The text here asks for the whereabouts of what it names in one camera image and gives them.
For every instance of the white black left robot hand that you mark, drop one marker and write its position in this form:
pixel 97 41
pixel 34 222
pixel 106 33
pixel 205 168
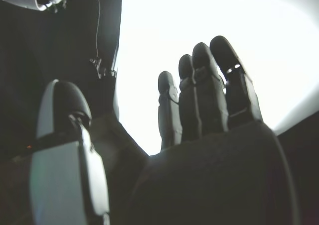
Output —
pixel 211 180

